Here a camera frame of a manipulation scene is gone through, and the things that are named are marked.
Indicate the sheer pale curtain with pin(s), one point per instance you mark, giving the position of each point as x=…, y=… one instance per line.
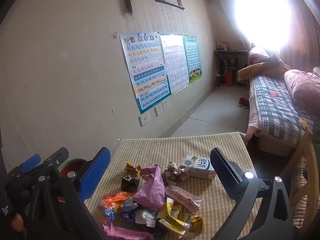
x=222, y=10

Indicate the wooden chair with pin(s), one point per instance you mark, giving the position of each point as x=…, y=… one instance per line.
x=303, y=155

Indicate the purple plastic wrapper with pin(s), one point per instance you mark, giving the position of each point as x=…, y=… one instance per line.
x=152, y=187

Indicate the brown yellow snack wrapper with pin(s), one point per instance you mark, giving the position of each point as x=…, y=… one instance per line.
x=195, y=223

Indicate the green and red bin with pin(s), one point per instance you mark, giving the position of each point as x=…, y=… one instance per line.
x=75, y=166

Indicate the yellow blanket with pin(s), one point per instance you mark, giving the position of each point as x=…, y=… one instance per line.
x=250, y=72

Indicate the light blue snack wrapper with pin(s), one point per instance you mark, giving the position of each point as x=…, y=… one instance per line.
x=128, y=205

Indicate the red box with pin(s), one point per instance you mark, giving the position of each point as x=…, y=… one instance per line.
x=228, y=78

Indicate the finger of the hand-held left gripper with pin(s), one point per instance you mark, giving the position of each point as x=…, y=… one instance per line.
x=53, y=158
x=31, y=161

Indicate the pale pink snack wrapper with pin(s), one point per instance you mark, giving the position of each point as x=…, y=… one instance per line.
x=185, y=197

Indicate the dark shelf unit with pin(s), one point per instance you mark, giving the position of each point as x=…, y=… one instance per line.
x=227, y=55

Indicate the dark wall bar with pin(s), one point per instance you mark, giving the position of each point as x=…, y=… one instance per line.
x=170, y=3

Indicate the small items on desk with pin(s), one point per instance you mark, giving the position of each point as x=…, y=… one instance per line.
x=222, y=45

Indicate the pale pink pillow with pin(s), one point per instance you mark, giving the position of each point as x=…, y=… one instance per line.
x=257, y=55

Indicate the pink quilt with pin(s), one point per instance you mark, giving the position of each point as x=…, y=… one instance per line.
x=302, y=87

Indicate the white chart wall poster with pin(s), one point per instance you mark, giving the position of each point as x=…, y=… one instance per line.
x=175, y=62

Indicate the paper ball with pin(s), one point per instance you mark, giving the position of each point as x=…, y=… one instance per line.
x=173, y=173

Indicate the white wall socket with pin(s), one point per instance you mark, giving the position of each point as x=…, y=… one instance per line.
x=159, y=109
x=166, y=104

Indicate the white and grey wrapper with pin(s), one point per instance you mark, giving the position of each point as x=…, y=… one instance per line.
x=146, y=216

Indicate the patterned pink curtain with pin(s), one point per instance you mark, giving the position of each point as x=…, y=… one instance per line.
x=305, y=30

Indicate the red shoe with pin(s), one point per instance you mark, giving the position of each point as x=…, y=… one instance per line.
x=246, y=104
x=241, y=102

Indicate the person's left hand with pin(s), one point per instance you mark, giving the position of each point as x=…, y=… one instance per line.
x=15, y=221

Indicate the green chart wall poster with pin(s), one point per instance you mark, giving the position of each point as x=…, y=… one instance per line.
x=193, y=57

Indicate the sofa with patterned blankets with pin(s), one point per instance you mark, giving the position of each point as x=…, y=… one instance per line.
x=275, y=105

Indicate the bright window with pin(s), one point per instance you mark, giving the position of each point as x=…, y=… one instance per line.
x=262, y=12

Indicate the white wall plate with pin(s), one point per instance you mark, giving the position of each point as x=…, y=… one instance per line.
x=144, y=120

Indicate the blue letter wall poster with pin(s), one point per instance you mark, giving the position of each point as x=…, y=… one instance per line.
x=147, y=72

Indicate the orange snack wrapper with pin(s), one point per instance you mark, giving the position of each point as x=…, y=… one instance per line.
x=115, y=200

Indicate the white milk carton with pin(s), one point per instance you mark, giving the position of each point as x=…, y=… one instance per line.
x=197, y=168

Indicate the dark blue snack wrapper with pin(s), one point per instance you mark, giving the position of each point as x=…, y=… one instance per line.
x=110, y=215

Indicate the dark jacket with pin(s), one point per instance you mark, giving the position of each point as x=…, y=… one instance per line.
x=272, y=60

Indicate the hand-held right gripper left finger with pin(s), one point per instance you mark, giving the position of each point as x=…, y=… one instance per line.
x=97, y=175

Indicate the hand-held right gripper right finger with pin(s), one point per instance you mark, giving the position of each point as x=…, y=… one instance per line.
x=225, y=172

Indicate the bright pink snack wrapper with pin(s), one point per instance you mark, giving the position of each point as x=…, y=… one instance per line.
x=125, y=233

